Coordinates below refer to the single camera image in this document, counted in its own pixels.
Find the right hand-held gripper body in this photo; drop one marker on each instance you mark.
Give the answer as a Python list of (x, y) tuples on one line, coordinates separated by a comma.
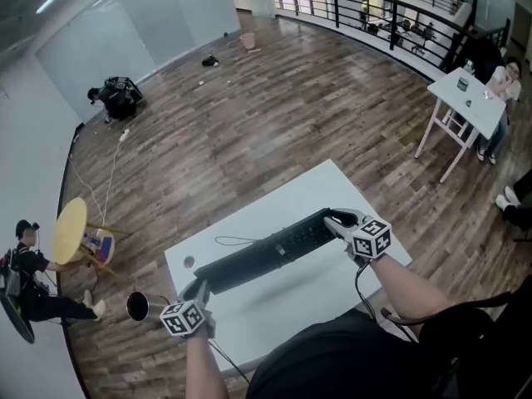
[(372, 239)]

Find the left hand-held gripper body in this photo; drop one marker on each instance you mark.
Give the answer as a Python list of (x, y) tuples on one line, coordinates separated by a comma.
[(183, 318)]

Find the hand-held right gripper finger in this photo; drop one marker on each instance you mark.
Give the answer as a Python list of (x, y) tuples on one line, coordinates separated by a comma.
[(359, 218), (341, 233)]

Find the black keyboard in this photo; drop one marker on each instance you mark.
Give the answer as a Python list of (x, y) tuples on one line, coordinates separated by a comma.
[(249, 260)]

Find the person's left forearm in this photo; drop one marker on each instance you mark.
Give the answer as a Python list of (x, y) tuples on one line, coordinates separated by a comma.
[(203, 368)]

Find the person's right forearm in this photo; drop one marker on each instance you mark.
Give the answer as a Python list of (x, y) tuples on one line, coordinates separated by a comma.
[(407, 285)]

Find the metal trash can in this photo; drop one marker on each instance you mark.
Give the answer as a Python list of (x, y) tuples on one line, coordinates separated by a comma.
[(156, 308)]

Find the white rectangular table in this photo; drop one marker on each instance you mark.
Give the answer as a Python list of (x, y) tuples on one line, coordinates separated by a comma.
[(291, 306)]

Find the small blue bottle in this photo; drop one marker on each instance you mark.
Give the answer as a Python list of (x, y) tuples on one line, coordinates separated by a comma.
[(91, 237)]

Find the person's black clothing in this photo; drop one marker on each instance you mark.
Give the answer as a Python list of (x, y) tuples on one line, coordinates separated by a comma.
[(332, 360)]

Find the yellow round table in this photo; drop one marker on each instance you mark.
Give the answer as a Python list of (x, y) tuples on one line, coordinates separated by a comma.
[(68, 231)]

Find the white table with pink legs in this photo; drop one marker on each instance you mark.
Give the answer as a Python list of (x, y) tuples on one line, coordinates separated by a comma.
[(478, 110)]

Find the clear water bottle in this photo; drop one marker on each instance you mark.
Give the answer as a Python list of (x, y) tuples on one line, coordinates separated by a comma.
[(462, 83)]

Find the white power strip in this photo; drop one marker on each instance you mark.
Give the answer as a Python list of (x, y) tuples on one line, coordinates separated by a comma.
[(124, 135)]

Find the grey clip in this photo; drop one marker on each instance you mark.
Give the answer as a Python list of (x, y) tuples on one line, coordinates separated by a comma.
[(486, 95)]

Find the pink bucket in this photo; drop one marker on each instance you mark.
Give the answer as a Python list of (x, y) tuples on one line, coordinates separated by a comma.
[(248, 40)]

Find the black metal railing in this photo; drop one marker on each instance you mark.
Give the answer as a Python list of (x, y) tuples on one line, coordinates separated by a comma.
[(337, 6)]

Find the small black bag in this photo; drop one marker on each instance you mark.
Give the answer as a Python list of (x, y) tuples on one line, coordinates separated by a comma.
[(210, 61)]

